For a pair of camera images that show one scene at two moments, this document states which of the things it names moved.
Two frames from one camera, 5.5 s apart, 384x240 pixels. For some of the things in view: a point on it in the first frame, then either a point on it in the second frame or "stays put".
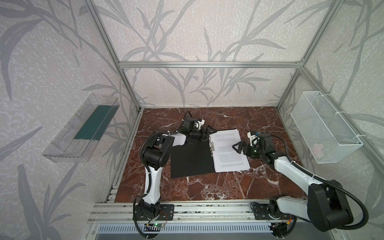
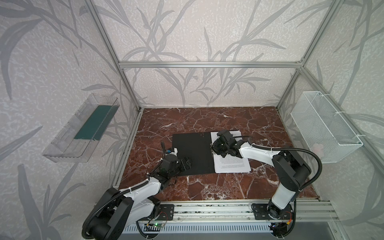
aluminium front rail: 189,212 stays put
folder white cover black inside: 191,157 stays put
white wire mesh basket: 328,138 stays put
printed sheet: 226,158 stays put
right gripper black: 245,147 -> 218,147
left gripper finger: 211,129 -> 188,162
